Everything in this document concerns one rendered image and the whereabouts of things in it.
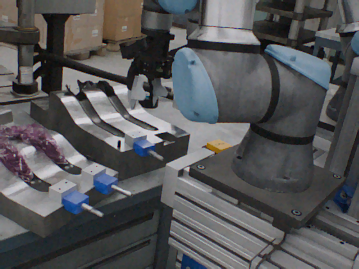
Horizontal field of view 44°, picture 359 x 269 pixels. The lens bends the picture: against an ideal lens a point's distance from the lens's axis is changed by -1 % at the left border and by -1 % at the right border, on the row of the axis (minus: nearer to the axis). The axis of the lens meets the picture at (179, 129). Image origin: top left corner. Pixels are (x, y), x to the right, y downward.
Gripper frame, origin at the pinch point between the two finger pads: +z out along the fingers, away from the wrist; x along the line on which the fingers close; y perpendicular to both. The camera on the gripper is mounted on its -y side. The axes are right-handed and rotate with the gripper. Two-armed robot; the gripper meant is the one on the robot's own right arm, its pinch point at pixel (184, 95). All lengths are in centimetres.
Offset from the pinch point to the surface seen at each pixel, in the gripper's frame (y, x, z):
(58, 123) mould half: -17.2, -36.1, 10.3
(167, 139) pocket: 10.8, -15.7, 8.5
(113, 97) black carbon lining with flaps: -14.3, -17.9, 3.4
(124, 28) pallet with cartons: -369, 265, 66
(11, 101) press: -57, -33, 17
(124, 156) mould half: 14.4, -34.9, 7.7
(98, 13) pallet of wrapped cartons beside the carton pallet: -344, 204, 41
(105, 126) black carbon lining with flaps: -3.0, -28.6, 7.1
